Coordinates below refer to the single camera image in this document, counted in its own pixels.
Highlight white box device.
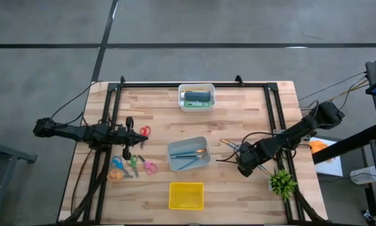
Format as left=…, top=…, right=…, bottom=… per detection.
left=350, top=165, right=376, bottom=185

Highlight artificial green potted plant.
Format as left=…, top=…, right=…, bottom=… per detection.
left=268, top=168, right=298, bottom=202

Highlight white handled storage bin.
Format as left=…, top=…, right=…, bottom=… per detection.
left=178, top=83, right=216, bottom=113

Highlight blue handled scissors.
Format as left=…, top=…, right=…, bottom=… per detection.
left=110, top=156, right=134, bottom=179

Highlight orange handled scissors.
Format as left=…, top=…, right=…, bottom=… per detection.
left=107, top=168, right=125, bottom=183

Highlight yellow floor cable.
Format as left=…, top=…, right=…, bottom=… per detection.
left=327, top=80, right=370, bottom=103

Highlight thin dark paint brush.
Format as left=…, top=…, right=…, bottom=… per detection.
left=171, top=154, right=207, bottom=160

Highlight light grey storage bin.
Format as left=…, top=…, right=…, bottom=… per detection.
left=167, top=136, right=212, bottom=172

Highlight white sheet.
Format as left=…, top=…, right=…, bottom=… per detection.
left=309, top=136, right=344, bottom=177

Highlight thin blue paint brush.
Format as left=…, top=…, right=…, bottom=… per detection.
left=177, top=158, right=204, bottom=171

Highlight yellow slotted plastic basket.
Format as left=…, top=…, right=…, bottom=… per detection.
left=168, top=181, right=205, bottom=210

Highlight thin black floor cable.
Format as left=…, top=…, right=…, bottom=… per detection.
left=299, top=72, right=368, bottom=102

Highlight grey metal rack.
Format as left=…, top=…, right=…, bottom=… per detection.
left=0, top=137, right=38, bottom=226

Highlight black aluminium table frame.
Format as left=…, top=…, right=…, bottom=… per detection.
left=62, top=82, right=328, bottom=225

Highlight red handled scissors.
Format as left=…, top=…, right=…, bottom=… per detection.
left=139, top=125, right=152, bottom=149

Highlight orange cloth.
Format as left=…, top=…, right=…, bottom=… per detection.
left=309, top=140, right=333, bottom=161

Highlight thin brown cable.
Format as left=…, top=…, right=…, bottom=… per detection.
left=70, top=149, right=93, bottom=217

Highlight pink handled scissors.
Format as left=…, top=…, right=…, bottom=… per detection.
left=137, top=154, right=158, bottom=176

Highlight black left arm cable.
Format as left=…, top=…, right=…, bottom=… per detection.
left=50, top=80, right=96, bottom=125

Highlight green handled scissors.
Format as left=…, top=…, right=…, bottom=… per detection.
left=127, top=154, right=140, bottom=178

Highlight black metal beam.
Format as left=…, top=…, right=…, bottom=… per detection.
left=311, top=124, right=376, bottom=166

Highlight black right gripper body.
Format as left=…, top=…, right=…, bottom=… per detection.
left=237, top=141, right=266, bottom=178

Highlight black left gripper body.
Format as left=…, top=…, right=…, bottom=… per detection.
left=114, top=116, right=138, bottom=161

